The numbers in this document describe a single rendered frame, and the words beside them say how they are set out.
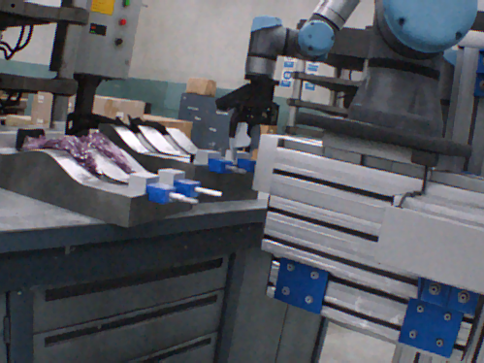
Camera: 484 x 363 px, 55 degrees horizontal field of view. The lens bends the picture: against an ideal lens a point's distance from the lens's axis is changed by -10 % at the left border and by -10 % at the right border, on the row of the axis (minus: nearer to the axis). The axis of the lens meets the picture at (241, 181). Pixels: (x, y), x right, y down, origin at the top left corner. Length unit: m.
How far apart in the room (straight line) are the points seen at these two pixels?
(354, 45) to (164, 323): 4.24
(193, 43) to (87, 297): 8.60
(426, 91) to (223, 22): 8.50
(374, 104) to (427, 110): 0.08
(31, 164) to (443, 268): 0.76
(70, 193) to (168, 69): 8.83
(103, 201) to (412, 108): 0.53
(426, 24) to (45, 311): 0.79
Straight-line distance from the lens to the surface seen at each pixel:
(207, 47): 9.27
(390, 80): 0.74
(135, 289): 1.10
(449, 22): 0.62
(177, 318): 1.24
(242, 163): 1.26
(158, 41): 10.02
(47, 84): 1.75
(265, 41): 1.25
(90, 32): 1.97
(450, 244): 0.58
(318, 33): 1.12
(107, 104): 5.02
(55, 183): 0.97
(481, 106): 0.95
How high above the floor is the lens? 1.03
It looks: 8 degrees down
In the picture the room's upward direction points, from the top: 9 degrees clockwise
